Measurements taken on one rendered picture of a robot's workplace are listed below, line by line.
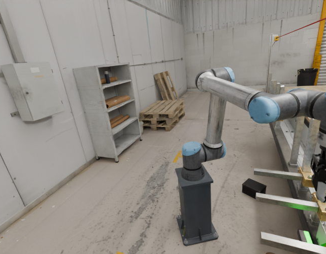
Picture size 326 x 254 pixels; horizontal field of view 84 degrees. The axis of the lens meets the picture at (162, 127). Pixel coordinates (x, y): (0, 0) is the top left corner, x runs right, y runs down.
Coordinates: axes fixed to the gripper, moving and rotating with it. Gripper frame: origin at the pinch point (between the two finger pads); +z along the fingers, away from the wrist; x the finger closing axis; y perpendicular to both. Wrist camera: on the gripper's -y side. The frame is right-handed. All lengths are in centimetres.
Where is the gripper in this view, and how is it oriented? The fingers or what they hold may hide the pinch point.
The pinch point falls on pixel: (324, 200)
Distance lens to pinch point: 86.7
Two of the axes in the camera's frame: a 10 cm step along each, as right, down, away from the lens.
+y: 3.9, -3.6, 8.5
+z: 1.1, 9.3, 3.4
